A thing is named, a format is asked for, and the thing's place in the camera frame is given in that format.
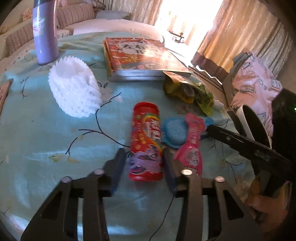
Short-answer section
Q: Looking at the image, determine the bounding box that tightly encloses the purple thermos bottle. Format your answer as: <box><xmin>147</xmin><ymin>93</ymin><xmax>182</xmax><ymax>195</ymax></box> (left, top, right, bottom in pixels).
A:
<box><xmin>32</xmin><ymin>0</ymin><xmax>60</xmax><ymax>65</ymax></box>

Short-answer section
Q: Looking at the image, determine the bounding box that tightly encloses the red picture book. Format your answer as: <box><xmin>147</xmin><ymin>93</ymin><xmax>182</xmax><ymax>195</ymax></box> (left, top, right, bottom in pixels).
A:
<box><xmin>103</xmin><ymin>37</ymin><xmax>192</xmax><ymax>82</ymax></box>

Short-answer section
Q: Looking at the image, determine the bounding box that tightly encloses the white foam fruit net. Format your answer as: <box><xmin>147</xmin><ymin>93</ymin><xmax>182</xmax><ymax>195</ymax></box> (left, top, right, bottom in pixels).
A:
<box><xmin>48</xmin><ymin>56</ymin><xmax>103</xmax><ymax>118</ymax></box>

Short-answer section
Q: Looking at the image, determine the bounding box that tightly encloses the striped pillow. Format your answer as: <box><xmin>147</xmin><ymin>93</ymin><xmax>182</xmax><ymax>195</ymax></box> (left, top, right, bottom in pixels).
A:
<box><xmin>5</xmin><ymin>29</ymin><xmax>35</xmax><ymax>52</ymax></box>
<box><xmin>57</xmin><ymin>3</ymin><xmax>96</xmax><ymax>29</ymax></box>

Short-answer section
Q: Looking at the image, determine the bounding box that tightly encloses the pink candy wrapper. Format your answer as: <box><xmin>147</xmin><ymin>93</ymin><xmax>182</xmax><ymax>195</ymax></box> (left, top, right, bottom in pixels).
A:
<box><xmin>173</xmin><ymin>113</ymin><xmax>206</xmax><ymax>175</ymax></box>

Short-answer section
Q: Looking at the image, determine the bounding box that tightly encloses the pink corner sofa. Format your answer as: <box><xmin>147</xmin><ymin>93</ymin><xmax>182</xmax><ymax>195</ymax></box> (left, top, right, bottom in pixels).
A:
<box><xmin>0</xmin><ymin>0</ymin><xmax>164</xmax><ymax>65</ymax></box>

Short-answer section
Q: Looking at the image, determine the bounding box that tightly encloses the blue round scrubber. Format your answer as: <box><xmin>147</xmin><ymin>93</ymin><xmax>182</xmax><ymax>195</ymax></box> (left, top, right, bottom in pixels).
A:
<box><xmin>161</xmin><ymin>116</ymin><xmax>214</xmax><ymax>149</ymax></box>

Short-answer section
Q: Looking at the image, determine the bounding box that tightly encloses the white black bowl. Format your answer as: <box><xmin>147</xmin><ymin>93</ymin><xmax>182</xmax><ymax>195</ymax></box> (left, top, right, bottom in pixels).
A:
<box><xmin>228</xmin><ymin>104</ymin><xmax>273</xmax><ymax>149</ymax></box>

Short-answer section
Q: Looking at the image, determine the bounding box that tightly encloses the yellow green snack packet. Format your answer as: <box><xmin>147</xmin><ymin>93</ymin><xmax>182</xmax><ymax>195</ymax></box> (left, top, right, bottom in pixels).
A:
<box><xmin>162</xmin><ymin>71</ymin><xmax>214</xmax><ymax>116</ymax></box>

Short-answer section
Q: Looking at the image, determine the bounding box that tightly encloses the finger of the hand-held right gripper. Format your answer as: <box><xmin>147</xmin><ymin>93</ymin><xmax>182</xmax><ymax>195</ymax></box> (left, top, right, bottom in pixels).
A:
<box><xmin>206</xmin><ymin>124</ymin><xmax>274</xmax><ymax>161</ymax></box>

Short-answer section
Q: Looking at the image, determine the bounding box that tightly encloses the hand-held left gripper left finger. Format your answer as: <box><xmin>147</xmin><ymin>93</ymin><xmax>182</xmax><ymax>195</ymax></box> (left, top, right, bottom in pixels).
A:
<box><xmin>20</xmin><ymin>148</ymin><xmax>126</xmax><ymax>241</ymax></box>

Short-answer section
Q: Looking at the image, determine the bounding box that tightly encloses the person's right hand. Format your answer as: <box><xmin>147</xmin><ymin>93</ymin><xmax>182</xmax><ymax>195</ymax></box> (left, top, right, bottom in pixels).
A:
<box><xmin>246</xmin><ymin>178</ymin><xmax>289</xmax><ymax>224</ymax></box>

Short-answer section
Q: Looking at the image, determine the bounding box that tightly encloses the light blue floral tablecloth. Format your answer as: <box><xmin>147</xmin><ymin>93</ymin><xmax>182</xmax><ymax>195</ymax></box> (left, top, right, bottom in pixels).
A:
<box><xmin>0</xmin><ymin>31</ymin><xmax>255</xmax><ymax>241</ymax></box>

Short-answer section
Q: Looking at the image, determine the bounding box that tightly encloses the red candy tube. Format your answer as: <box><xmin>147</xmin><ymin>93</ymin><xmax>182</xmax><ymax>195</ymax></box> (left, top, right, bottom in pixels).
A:
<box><xmin>128</xmin><ymin>102</ymin><xmax>163</xmax><ymax>181</ymax></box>

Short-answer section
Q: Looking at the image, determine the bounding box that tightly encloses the beige curtain with brown hem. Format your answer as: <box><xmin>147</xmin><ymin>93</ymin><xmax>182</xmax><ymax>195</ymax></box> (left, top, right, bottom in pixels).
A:
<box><xmin>191</xmin><ymin>0</ymin><xmax>292</xmax><ymax>80</ymax></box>

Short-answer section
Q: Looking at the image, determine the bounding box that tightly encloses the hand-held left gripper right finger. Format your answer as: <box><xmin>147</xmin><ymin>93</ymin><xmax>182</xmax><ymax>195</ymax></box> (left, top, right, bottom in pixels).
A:
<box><xmin>162</xmin><ymin>148</ymin><xmax>265</xmax><ymax>241</ymax></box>

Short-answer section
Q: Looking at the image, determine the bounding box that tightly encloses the pink patterned pillow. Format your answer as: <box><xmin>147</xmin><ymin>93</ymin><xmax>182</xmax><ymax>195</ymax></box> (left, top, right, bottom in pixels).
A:
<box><xmin>231</xmin><ymin>51</ymin><xmax>284</xmax><ymax>139</ymax></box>

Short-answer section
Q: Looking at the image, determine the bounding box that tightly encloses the grey cushion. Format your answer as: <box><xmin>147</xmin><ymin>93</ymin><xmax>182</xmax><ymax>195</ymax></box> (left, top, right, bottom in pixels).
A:
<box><xmin>95</xmin><ymin>10</ymin><xmax>130</xmax><ymax>20</ymax></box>

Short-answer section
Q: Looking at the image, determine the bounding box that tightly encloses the pink patterned flat box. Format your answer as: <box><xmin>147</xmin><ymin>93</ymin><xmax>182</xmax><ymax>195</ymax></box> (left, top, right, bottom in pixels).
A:
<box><xmin>0</xmin><ymin>81</ymin><xmax>12</xmax><ymax>114</ymax></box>

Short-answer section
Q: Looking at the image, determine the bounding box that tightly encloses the grey chair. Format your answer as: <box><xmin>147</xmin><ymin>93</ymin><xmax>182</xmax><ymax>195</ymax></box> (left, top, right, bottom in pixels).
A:
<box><xmin>223</xmin><ymin>52</ymin><xmax>249</xmax><ymax>105</ymax></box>

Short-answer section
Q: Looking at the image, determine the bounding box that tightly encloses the beige patterned curtain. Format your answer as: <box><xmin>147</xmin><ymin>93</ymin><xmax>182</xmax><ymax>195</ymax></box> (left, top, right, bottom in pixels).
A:
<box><xmin>102</xmin><ymin>0</ymin><xmax>163</xmax><ymax>26</ymax></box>

